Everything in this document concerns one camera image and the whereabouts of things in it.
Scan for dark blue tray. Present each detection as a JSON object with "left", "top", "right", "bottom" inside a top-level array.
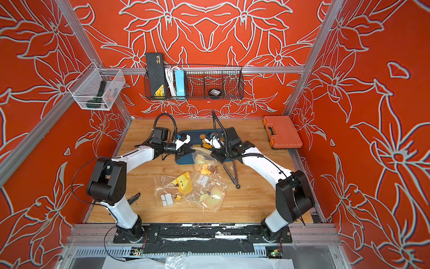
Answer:
[{"left": 175, "top": 129, "right": 215, "bottom": 165}]

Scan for bag with cream bear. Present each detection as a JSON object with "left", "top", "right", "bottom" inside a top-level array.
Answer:
[{"left": 191, "top": 146, "right": 219, "bottom": 176}]

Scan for black metal tongs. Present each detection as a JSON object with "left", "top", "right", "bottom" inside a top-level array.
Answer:
[{"left": 222, "top": 160, "right": 241, "bottom": 189}]

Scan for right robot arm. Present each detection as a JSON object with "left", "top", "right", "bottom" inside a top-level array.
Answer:
[{"left": 209, "top": 111, "right": 315, "bottom": 243}]

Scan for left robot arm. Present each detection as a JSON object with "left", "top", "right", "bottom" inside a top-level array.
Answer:
[{"left": 86, "top": 113, "right": 195, "bottom": 243}]

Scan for bag with yellow duck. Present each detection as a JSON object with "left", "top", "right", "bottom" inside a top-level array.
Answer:
[{"left": 155, "top": 171, "right": 194, "bottom": 208}]

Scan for orange tool case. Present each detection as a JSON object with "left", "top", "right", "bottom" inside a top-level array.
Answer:
[{"left": 263, "top": 115, "right": 303, "bottom": 150}]

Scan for light blue power bank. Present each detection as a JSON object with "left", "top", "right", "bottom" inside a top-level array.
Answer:
[{"left": 174, "top": 69, "right": 186, "bottom": 98}]

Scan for black box in basket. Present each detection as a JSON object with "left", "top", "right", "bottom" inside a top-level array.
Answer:
[{"left": 146, "top": 53, "right": 166, "bottom": 99}]

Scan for black wire wall basket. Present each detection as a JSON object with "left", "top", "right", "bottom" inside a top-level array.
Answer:
[{"left": 143, "top": 65, "right": 245, "bottom": 101}]

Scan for white coiled cable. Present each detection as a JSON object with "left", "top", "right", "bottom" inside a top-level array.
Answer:
[{"left": 165, "top": 66, "right": 179, "bottom": 98}]

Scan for dark green screwdriver handle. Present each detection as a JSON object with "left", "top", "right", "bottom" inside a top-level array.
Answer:
[{"left": 86, "top": 80, "right": 106, "bottom": 109}]

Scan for clear acrylic wall bin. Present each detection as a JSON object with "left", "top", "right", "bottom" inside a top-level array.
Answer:
[{"left": 67, "top": 62, "right": 125, "bottom": 111}]

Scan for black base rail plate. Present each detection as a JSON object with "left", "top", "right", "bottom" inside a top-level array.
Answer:
[{"left": 113, "top": 224, "right": 292, "bottom": 258}]

